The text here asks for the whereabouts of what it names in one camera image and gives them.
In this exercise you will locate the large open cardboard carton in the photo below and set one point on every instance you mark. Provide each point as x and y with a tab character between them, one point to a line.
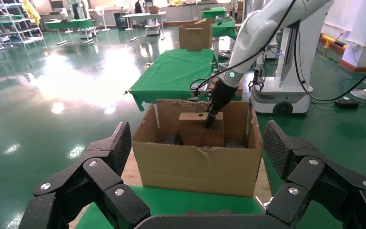
195	170

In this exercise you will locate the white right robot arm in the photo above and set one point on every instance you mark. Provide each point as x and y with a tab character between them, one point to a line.
258	28

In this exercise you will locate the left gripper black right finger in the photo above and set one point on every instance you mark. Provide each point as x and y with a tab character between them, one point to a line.
312	186

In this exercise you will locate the silver metal binder clip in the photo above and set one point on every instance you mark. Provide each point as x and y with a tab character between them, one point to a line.
127	92
149	64

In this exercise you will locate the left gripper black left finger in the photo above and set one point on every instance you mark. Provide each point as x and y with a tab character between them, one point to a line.
101	177

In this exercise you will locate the green table cloth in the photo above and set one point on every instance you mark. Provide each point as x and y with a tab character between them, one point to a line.
224	29
176	202
214	13
69	23

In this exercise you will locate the tall brown cardboard carton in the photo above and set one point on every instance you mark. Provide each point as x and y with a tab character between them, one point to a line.
206	34

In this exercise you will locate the yellow floor barrier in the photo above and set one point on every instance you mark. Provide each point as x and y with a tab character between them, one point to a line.
328	39

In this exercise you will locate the green cloth side table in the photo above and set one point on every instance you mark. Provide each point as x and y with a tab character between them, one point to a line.
173	69

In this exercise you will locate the small black hanging gripper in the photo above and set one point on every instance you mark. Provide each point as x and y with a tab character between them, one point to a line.
256	80

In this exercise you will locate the white standing fan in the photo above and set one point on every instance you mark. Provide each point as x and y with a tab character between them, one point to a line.
101	11

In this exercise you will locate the metal storage shelf rack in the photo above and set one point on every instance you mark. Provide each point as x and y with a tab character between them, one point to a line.
28	39

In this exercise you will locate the yellow hanging garment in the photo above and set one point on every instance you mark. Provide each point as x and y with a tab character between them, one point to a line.
31	12

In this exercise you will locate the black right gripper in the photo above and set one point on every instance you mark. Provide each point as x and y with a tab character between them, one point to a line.
222	94

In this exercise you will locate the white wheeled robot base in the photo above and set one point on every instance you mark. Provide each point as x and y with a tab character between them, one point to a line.
290	91

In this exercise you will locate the black power adapter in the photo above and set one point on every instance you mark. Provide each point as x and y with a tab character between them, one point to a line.
346	103

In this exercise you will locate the person in dark clothes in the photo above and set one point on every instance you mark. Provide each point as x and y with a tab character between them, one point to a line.
138	7

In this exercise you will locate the small brown cardboard box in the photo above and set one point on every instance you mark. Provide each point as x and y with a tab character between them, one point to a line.
195	132
194	39

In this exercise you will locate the white work table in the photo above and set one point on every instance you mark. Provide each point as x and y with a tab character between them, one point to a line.
145	14

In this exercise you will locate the white wheeled cart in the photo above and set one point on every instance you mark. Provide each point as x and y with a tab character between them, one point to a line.
153	28

